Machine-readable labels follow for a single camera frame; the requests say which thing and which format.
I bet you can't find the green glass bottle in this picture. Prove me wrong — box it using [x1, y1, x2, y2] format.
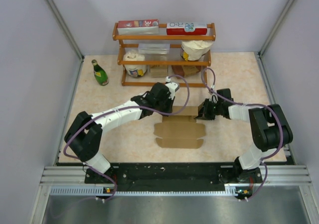
[91, 59, 109, 86]

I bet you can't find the tan cardboard block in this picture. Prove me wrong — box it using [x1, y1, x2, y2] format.
[150, 65, 168, 78]

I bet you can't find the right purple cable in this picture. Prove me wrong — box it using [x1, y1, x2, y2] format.
[200, 68, 285, 201]

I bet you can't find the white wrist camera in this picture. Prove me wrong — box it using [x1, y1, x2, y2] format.
[165, 77, 179, 100]
[209, 85, 218, 104]

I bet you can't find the red silver foil box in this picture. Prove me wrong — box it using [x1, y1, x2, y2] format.
[117, 19, 159, 35]

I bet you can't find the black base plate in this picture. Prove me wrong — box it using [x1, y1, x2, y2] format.
[84, 162, 262, 191]

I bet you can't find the large white paper bag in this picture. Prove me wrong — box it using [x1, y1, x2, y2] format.
[180, 40, 214, 61]

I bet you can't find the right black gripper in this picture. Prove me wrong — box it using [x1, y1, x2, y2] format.
[194, 99, 223, 120]

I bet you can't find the wooden three-tier shelf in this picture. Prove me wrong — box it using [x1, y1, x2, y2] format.
[112, 22, 216, 88]

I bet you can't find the red white carton box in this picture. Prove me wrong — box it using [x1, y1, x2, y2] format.
[166, 22, 208, 35]

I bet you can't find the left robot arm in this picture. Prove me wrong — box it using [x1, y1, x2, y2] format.
[64, 82, 179, 183]

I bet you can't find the brown cardboard box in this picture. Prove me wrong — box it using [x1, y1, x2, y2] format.
[154, 106, 206, 149]

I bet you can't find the grey slotted cable duct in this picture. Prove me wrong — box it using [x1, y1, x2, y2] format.
[50, 186, 239, 197]

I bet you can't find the small white flour bag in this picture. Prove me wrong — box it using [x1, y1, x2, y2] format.
[123, 49, 148, 78]

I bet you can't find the brown brick package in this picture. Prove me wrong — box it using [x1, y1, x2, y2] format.
[171, 65, 201, 79]

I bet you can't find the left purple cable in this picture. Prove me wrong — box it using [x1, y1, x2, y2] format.
[63, 75, 190, 204]

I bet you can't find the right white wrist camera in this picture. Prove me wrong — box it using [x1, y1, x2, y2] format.
[209, 85, 218, 104]

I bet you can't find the clear plastic container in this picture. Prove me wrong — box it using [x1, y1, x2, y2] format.
[138, 43, 170, 54]

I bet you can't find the purple cable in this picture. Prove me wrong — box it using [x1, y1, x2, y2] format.
[63, 75, 190, 204]
[200, 68, 285, 201]

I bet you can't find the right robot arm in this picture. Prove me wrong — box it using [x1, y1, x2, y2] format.
[196, 89, 293, 182]

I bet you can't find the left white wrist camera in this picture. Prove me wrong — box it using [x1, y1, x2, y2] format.
[165, 77, 179, 100]

